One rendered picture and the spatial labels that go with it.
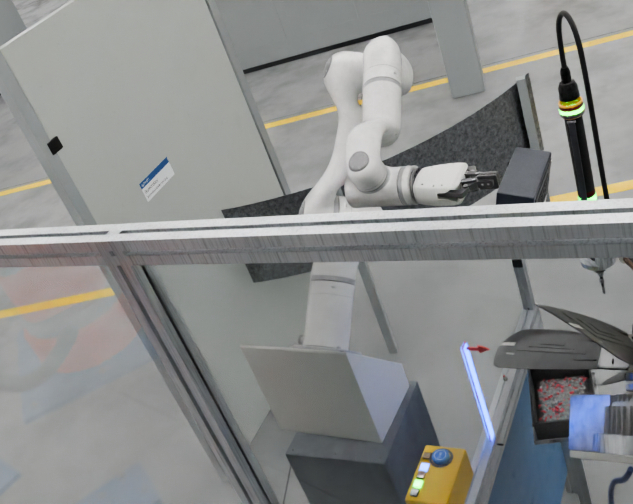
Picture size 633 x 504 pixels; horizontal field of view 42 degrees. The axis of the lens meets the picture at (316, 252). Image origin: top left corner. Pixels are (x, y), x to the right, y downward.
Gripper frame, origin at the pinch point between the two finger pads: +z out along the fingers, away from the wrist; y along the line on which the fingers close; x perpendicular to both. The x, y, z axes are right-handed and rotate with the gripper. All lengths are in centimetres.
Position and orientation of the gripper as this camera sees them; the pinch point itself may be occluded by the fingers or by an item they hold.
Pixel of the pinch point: (489, 180)
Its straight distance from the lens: 171.4
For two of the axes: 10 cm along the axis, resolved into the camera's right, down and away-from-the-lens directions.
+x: -3.2, -8.0, -5.1
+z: 8.6, -0.2, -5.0
